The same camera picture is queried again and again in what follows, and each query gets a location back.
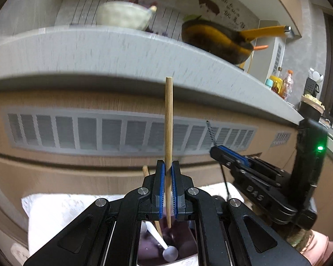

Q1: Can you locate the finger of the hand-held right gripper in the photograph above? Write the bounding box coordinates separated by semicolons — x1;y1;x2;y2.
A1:
209;145;289;184
225;161;298;225

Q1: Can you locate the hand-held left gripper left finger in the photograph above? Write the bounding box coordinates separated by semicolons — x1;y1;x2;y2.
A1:
23;160;166;266

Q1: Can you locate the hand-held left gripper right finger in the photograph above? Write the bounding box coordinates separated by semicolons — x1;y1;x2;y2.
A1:
171;160;311;266

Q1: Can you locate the wooden chopstick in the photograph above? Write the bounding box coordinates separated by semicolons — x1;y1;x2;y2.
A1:
165;77;173;229
142;165;164;239

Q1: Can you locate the dark purple bowl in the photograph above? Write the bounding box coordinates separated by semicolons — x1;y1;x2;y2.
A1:
136;219;199;265

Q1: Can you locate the white spoon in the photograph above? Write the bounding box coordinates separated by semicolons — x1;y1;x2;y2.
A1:
140;222;179;262

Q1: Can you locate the person's right forearm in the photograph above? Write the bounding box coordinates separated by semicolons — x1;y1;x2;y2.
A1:
280;224;333;266

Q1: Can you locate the small white vent grille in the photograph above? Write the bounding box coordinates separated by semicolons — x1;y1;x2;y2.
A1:
270;131;292;148

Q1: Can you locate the black pot with noodles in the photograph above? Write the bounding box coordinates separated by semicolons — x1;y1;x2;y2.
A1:
299;94;325;121

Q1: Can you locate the long white vent grille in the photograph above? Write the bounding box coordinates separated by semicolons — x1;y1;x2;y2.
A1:
7;108;259;156

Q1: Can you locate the black holder with white spoons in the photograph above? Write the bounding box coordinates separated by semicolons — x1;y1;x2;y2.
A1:
304;68;324;95

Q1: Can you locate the clear bottle orange cap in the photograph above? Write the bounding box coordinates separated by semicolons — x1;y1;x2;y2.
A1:
281;69;294;101

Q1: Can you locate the yellow bottle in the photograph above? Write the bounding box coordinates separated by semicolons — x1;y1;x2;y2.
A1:
269;75;284;95

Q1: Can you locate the wooden base cabinet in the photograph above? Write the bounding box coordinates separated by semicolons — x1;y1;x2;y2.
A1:
0;89;333;255

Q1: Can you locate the white appliance with vent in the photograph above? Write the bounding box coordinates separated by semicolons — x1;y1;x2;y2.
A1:
254;19;287;84

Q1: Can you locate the white lace cloth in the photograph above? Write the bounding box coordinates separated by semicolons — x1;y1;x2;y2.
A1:
22;183;244;266

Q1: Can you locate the yellow frying pan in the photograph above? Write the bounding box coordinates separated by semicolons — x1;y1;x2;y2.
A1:
181;19;292;65

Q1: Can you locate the grey kitchen counter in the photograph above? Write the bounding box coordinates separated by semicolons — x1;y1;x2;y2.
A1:
0;24;305;126

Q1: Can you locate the white ceramic bowl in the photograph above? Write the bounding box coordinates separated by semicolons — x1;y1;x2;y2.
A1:
95;1;157;31

